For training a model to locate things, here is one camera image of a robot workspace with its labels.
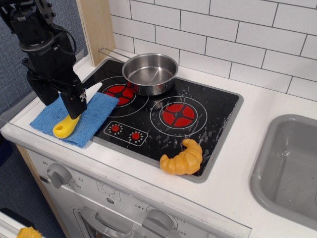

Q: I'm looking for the grey oven door handle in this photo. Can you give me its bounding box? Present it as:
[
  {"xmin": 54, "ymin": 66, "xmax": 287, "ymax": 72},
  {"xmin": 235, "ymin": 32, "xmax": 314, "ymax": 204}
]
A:
[{"xmin": 80, "ymin": 207, "xmax": 143, "ymax": 238}]

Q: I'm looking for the grey oven knob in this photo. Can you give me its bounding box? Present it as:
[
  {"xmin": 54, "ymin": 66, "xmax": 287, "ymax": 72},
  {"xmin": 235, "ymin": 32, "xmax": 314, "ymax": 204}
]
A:
[{"xmin": 142, "ymin": 210, "xmax": 174, "ymax": 238}]

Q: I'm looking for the steel pot with handle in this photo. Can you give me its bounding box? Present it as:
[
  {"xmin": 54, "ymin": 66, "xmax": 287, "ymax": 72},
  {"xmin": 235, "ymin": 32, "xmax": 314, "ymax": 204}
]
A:
[{"xmin": 99, "ymin": 48, "xmax": 178, "ymax": 96}]

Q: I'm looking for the yellow toy knife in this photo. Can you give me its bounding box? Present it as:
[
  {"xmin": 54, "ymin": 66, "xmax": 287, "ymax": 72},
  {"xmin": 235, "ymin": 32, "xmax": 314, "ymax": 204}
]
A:
[{"xmin": 53, "ymin": 82, "xmax": 102, "ymax": 139}]

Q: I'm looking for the grey timer knob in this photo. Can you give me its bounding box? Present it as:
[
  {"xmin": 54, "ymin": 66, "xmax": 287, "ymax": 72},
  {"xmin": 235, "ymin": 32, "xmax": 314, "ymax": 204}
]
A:
[{"xmin": 47, "ymin": 163, "xmax": 72, "ymax": 188}]

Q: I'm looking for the black toy stovetop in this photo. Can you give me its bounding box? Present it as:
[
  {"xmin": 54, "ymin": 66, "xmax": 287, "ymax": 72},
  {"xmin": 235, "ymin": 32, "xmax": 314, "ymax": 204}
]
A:
[{"xmin": 84, "ymin": 59, "xmax": 243, "ymax": 183}]

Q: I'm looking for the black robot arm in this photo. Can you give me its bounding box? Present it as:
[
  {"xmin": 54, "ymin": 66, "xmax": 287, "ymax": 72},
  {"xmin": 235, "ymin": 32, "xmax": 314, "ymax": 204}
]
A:
[{"xmin": 0, "ymin": 0, "xmax": 88, "ymax": 119}]

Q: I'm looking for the grey sink basin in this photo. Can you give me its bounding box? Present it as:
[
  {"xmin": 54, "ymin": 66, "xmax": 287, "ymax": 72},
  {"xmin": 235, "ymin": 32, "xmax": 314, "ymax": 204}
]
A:
[{"xmin": 250, "ymin": 115, "xmax": 317, "ymax": 230}]

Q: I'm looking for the wooden post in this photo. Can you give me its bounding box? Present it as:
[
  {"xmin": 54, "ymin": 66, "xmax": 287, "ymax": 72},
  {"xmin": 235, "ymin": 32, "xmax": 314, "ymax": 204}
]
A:
[{"xmin": 76, "ymin": 0, "xmax": 115, "ymax": 67}]

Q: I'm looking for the blue cloth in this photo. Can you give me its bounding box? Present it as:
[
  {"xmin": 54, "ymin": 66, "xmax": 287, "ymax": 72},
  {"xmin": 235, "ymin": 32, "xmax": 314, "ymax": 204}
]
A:
[{"xmin": 30, "ymin": 92, "xmax": 119, "ymax": 148}]

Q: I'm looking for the orange toy croissant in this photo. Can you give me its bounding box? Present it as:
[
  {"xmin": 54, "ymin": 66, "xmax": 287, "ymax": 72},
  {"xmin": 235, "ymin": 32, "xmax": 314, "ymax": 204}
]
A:
[{"xmin": 159, "ymin": 139, "xmax": 203, "ymax": 175}]

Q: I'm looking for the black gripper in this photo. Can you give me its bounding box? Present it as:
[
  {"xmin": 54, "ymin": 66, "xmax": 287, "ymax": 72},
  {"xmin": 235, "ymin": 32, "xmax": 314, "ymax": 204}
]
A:
[{"xmin": 21, "ymin": 33, "xmax": 87, "ymax": 119}]

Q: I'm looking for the yellow object bottom left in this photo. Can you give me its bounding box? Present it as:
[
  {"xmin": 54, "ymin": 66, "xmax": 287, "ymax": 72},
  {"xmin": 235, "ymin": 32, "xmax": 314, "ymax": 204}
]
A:
[{"xmin": 17, "ymin": 227, "xmax": 43, "ymax": 238}]

